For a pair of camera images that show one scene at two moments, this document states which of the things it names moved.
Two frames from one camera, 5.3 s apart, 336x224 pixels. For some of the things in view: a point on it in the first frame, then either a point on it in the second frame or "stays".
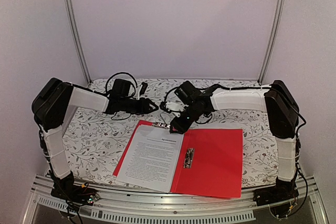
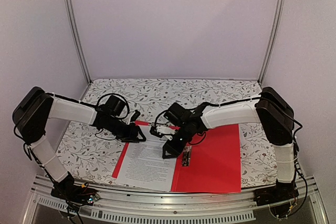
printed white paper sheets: (151, 160) stays
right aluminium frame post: (280, 14) stays
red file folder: (209, 161) stays
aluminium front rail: (124, 206) stays
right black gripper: (181, 127) -> (175, 149)
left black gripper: (144, 107) -> (129, 133)
